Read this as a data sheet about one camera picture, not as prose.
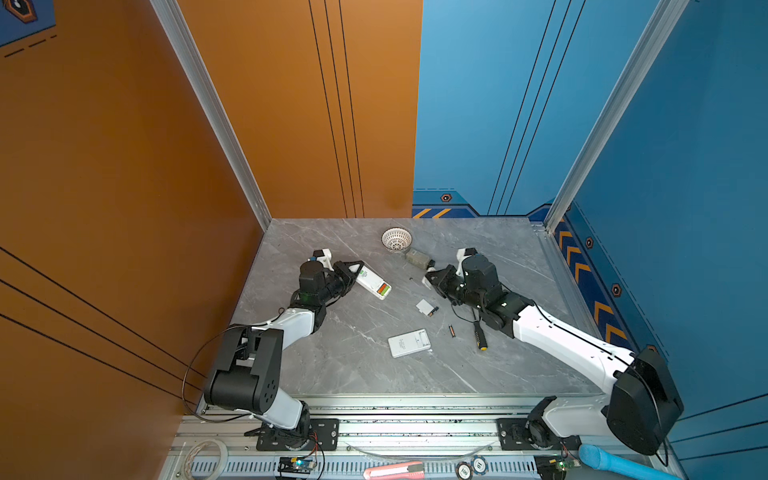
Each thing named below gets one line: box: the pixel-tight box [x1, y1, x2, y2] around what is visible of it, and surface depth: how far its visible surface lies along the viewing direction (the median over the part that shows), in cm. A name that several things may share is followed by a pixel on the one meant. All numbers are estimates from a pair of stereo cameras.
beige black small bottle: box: [406, 250, 435, 269], surface depth 107 cm
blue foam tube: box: [579, 444, 685, 480], surface depth 69 cm
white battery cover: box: [416, 299, 434, 316], surface depth 98 cm
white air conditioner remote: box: [387, 328, 432, 359], surface depth 89 cm
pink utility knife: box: [363, 461, 425, 480], surface depth 70 cm
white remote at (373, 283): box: [355, 265, 392, 301], surface depth 87 cm
